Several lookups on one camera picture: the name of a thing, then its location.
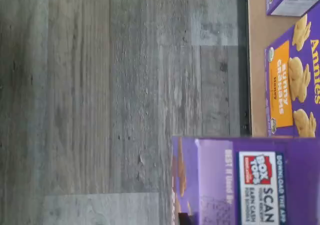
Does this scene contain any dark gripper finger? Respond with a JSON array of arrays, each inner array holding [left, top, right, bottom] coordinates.
[[177, 212, 196, 225]]

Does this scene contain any purple Annie's box orange patch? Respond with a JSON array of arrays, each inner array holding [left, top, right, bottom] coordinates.
[[264, 13, 320, 138]]

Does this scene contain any brown wooden shelf board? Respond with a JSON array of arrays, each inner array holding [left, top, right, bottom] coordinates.
[[238, 0, 320, 138]]

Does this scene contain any purple Annie's box green patch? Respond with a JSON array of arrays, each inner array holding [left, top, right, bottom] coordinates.
[[266, 0, 320, 18]]

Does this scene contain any purple Annie's box brown patch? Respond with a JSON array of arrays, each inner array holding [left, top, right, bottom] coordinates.
[[171, 135, 320, 225]]

